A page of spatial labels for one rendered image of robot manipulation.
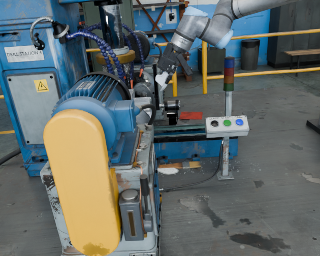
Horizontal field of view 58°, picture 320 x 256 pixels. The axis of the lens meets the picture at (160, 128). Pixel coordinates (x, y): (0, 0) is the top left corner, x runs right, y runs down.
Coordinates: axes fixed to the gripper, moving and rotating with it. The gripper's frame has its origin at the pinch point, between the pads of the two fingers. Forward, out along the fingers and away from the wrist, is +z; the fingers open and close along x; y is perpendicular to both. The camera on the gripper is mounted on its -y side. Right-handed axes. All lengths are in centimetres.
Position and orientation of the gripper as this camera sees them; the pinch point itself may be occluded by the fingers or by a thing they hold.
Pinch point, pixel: (163, 89)
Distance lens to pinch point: 133.3
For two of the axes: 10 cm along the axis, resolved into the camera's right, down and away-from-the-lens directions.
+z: -4.4, 8.1, 3.8
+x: -0.2, 4.1, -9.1
